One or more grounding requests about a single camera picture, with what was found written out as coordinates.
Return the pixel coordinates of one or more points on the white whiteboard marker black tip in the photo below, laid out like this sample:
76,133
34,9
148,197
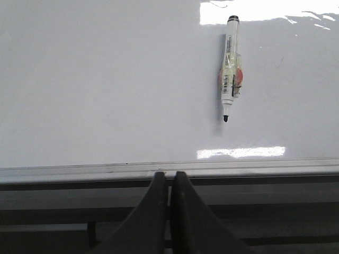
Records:
231,73

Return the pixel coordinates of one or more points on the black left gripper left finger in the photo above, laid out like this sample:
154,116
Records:
143,230

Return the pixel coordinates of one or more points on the grey metal stand frame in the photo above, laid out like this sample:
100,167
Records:
281,218

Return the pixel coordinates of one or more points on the white glossy whiteboard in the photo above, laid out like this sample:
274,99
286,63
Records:
105,82

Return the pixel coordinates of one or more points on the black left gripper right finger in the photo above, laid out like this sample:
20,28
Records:
194,227

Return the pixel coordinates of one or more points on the grey aluminium whiteboard tray rail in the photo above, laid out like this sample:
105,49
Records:
145,170

